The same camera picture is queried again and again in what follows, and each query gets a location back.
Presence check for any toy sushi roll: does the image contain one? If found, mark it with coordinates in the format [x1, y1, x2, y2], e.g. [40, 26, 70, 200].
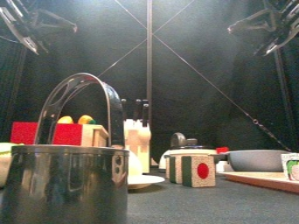
[163, 155, 172, 179]

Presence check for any round toy fruit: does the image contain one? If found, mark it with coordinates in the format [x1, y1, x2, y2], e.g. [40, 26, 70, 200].
[58, 115, 75, 124]
[76, 114, 98, 125]

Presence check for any red toy block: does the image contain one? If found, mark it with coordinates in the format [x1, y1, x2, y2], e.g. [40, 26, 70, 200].
[10, 121, 84, 146]

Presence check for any white block with fruit print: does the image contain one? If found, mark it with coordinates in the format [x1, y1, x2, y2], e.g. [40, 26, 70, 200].
[281, 152, 299, 182]

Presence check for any small white box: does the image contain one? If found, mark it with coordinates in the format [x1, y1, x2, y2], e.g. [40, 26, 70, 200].
[123, 118, 154, 175]

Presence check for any pink rectangular tray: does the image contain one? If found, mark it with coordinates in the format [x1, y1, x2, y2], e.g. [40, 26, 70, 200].
[219, 171, 299, 194]

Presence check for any white round cup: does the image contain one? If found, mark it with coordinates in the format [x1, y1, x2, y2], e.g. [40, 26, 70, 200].
[127, 173, 166, 191]

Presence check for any diagonal brace wire with turnbuckle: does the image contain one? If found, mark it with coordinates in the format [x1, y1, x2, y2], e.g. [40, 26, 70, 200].
[112, 0, 293, 152]

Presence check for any vertical frame pole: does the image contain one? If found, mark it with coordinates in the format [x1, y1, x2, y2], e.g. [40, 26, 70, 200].
[146, 0, 155, 119]

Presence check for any black knife handle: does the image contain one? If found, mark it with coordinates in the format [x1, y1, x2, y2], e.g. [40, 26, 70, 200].
[120, 98, 128, 121]
[135, 98, 143, 121]
[142, 99, 150, 128]

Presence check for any grey pan with handle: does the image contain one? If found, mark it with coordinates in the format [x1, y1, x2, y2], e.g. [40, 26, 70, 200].
[211, 149, 291, 173]

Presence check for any steel pot with arched handle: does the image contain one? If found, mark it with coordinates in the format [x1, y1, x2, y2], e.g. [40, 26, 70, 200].
[0, 72, 131, 224]

